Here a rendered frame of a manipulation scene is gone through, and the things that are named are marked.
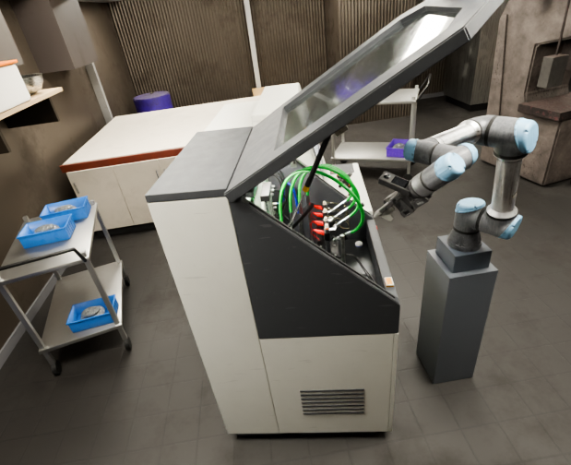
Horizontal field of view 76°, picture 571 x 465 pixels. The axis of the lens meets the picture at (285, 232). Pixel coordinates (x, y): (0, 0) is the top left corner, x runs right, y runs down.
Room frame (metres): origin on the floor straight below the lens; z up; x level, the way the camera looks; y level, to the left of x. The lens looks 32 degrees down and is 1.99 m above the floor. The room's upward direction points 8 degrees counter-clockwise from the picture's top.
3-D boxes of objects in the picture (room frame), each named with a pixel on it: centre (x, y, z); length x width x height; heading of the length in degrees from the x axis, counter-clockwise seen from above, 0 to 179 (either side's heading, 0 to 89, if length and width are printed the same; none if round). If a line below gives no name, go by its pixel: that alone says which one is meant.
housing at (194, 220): (1.82, 0.23, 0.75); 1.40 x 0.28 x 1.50; 173
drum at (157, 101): (6.70, 1.94, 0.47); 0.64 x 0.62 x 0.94; 3
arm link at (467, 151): (1.07, -0.56, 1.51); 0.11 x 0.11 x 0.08; 37
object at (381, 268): (1.39, -0.43, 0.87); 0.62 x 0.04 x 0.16; 173
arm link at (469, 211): (1.43, -0.86, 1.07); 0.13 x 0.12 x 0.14; 37
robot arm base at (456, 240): (1.44, -0.86, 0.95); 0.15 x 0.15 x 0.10
